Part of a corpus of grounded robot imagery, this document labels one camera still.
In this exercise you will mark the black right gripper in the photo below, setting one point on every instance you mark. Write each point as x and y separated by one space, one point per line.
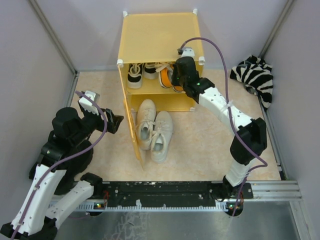
175 70

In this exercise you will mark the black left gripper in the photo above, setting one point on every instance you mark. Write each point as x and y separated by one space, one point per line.
112 127

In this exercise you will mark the orange sneaker one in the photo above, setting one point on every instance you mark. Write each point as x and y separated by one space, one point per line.
178 89

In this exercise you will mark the orange sneaker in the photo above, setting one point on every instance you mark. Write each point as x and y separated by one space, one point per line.
164 71

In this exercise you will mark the white sneaker one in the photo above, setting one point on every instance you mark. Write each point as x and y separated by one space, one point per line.
145 121
161 137

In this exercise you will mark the black white sneaker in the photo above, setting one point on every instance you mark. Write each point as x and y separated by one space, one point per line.
149 70
134 75

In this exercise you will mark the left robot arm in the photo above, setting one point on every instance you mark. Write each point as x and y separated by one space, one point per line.
53 194

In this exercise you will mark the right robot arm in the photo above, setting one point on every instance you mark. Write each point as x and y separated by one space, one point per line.
249 134

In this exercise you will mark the yellow plastic shoe cabinet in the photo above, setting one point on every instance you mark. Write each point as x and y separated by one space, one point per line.
153 38

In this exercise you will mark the zebra striped cloth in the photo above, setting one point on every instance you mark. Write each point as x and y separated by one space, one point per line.
256 77

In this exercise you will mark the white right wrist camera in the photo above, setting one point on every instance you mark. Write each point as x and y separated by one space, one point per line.
186 52

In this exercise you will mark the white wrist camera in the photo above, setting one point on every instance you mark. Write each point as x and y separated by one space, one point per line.
90 106
186 52

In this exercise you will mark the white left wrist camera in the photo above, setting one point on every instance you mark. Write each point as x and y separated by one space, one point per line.
90 106

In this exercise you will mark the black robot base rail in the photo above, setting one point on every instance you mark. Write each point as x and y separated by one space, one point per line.
166 196

